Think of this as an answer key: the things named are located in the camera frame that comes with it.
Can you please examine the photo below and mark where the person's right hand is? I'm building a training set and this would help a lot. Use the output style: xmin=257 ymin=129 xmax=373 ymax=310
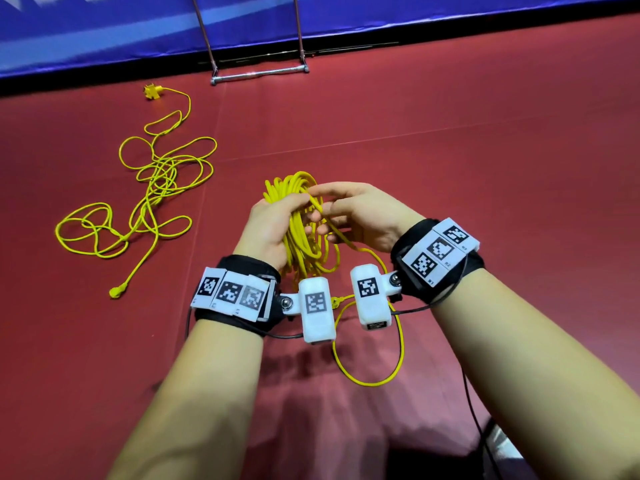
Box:
xmin=307 ymin=181 xmax=427 ymax=255

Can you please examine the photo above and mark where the person's left hand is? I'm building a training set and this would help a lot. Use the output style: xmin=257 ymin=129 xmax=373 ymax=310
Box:
xmin=232 ymin=191 xmax=327 ymax=274

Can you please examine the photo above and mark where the yellow cord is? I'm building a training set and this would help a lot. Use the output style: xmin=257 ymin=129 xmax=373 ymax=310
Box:
xmin=54 ymin=83 xmax=219 ymax=301
xmin=261 ymin=171 xmax=407 ymax=388

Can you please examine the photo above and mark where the metal rack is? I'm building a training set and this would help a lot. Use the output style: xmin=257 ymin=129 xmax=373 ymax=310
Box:
xmin=188 ymin=0 xmax=312 ymax=87

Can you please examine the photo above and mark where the person's left forearm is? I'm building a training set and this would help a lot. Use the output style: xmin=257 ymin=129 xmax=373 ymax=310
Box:
xmin=105 ymin=319 xmax=266 ymax=480

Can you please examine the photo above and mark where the person's right forearm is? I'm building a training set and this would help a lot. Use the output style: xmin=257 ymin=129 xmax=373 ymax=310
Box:
xmin=430 ymin=269 xmax=640 ymax=480

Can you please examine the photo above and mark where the black marker wristband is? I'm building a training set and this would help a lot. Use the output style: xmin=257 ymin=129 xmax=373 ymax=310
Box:
xmin=389 ymin=215 xmax=487 ymax=304
xmin=189 ymin=253 xmax=285 ymax=339

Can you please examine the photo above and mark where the blue banner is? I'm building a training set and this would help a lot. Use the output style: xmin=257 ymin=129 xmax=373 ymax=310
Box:
xmin=0 ymin=0 xmax=640 ymax=79

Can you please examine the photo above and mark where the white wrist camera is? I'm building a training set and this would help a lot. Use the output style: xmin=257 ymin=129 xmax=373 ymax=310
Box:
xmin=349 ymin=261 xmax=404 ymax=332
xmin=279 ymin=275 xmax=339 ymax=345

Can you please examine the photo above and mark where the black cable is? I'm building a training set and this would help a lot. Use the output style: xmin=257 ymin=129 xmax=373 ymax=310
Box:
xmin=459 ymin=369 xmax=504 ymax=480

